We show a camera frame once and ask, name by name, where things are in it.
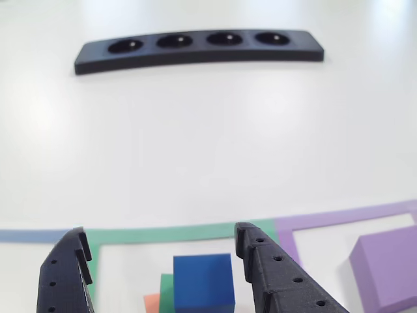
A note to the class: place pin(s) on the small blue block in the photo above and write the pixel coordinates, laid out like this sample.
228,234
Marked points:
202,280

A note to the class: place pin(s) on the orange block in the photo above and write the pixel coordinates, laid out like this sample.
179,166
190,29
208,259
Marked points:
152,303

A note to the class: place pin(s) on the green block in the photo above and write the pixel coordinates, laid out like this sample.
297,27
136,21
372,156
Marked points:
166,293

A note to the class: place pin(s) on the large purple block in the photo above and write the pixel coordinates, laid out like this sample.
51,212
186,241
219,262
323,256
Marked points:
387,267

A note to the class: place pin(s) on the blue tape square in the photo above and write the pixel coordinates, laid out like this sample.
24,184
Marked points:
29,235

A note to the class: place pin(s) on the purple tape square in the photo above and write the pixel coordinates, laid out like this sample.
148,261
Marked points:
342,218

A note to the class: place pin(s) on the green tape square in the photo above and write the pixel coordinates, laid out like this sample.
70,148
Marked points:
163,233

